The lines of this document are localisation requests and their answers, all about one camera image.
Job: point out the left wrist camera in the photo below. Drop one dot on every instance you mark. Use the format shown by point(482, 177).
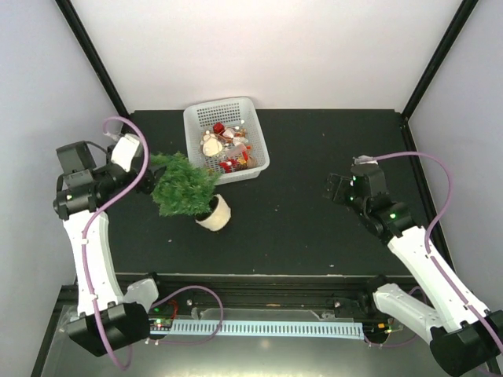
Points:
point(127, 148)

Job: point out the small circuit board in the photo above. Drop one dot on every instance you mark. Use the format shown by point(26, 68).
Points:
point(160, 324)

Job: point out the red gift box ornament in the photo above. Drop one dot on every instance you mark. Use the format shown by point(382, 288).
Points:
point(218, 128)

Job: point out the light blue slotted cable duct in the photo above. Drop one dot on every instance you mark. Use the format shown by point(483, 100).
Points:
point(256, 328)

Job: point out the white perforated plastic basket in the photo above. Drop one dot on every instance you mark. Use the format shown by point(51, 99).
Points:
point(243, 137)

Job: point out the right black frame post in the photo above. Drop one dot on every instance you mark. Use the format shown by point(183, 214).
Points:
point(455, 27)

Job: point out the small green christmas tree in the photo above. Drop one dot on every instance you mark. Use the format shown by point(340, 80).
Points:
point(188, 190)

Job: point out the black frame post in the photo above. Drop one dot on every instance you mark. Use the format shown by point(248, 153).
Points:
point(455, 27)
point(78, 29)

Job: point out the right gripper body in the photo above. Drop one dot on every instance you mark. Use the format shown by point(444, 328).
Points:
point(340, 182)

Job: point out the wooden snowman ornament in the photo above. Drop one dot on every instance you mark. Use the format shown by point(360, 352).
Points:
point(211, 146)

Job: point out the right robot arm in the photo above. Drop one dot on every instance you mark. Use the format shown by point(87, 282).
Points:
point(461, 331)

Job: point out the left black frame post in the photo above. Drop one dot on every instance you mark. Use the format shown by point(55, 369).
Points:
point(78, 29)

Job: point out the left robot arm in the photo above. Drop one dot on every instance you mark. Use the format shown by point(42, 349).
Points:
point(108, 318)

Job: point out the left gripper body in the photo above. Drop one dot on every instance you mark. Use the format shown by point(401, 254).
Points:
point(145, 186)

